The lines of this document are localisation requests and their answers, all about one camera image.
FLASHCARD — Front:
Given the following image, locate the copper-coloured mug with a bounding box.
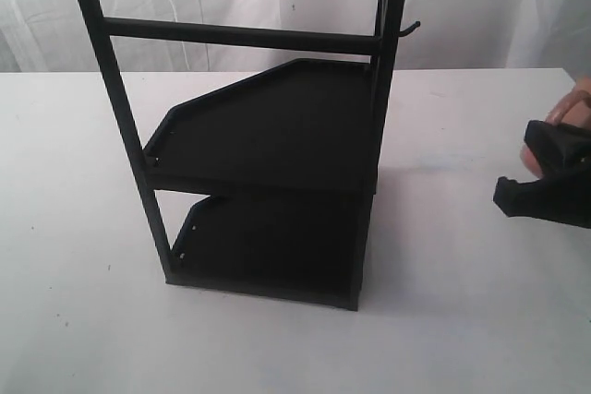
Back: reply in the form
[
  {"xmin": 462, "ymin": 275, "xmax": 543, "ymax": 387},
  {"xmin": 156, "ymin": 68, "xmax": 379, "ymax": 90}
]
[{"xmin": 520, "ymin": 78, "xmax": 590, "ymax": 178}]

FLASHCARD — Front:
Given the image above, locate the black rack hook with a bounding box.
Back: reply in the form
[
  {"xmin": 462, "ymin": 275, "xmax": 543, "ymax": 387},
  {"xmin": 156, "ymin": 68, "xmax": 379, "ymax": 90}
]
[{"xmin": 398, "ymin": 20, "xmax": 421, "ymax": 38}]

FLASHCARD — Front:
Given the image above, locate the black metal shelf rack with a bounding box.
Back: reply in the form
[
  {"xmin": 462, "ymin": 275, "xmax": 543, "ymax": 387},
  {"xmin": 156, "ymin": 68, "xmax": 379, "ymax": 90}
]
[{"xmin": 78, "ymin": 0, "xmax": 407, "ymax": 311}]

